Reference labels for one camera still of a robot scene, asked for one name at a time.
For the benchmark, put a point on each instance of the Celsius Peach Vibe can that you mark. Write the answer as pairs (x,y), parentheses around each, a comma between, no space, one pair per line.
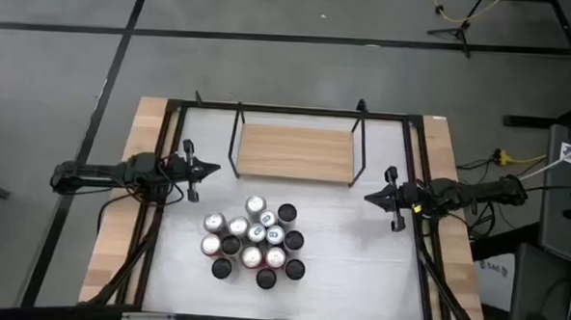
(294,240)
(266,278)

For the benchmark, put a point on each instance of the red strawberry soda can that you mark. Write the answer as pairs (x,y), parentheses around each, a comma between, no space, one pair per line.
(211,244)
(275,257)
(251,257)

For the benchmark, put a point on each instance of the white cardboard box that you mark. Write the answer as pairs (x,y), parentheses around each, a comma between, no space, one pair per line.
(495,285)

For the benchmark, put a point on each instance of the white table sheet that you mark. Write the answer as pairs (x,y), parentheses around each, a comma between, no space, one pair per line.
(358,259)

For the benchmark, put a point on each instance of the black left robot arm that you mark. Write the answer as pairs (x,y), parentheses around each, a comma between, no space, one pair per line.
(96,173)

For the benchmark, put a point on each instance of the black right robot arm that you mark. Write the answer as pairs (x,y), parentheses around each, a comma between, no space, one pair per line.
(482,192)

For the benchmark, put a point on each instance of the dark gray case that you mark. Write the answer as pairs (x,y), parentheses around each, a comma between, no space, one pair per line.
(541,277)

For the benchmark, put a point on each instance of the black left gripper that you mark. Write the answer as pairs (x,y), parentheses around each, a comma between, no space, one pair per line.
(183,170)

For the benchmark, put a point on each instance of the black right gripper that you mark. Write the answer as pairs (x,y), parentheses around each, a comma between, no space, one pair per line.
(407,198)

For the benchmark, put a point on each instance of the black metal table frame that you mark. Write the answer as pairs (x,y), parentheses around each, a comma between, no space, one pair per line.
(389,116)

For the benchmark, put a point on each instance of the small blue silver energy can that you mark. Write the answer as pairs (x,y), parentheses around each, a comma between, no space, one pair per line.
(256,233)
(268,218)
(275,235)

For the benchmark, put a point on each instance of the black tripod stand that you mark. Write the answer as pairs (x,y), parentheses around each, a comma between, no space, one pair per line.
(457,31)

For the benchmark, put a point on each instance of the gray cabinet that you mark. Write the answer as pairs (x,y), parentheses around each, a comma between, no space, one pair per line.
(554,239)

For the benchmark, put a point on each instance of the silver soda can red lettering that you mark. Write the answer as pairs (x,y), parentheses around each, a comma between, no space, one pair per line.
(214,221)
(238,226)
(255,204)

